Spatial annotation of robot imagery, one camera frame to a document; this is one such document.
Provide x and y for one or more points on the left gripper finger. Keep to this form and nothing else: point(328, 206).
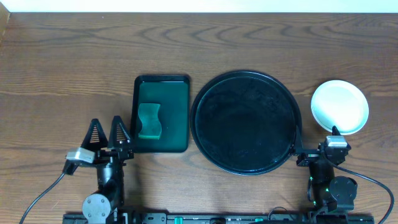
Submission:
point(95, 138)
point(119, 137)

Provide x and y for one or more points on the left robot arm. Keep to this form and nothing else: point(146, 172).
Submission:
point(109, 196)

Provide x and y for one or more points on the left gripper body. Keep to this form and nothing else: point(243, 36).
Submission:
point(109, 154)

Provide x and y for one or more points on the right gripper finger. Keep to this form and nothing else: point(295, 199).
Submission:
point(297, 147)
point(335, 131)

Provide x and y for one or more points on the green scrubbing sponge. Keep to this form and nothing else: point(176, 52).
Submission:
point(148, 114)

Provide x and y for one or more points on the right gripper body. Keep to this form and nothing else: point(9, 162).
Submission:
point(310, 155)

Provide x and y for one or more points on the green plate bottom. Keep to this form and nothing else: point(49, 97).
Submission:
point(341, 104)

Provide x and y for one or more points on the black rectangular tray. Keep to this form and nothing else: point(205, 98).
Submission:
point(172, 92)

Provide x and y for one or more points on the black round tray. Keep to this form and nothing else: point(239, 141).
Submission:
point(245, 122)

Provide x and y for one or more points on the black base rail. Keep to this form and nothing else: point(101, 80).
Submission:
point(274, 216)

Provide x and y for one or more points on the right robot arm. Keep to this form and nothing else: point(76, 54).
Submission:
point(329, 193)

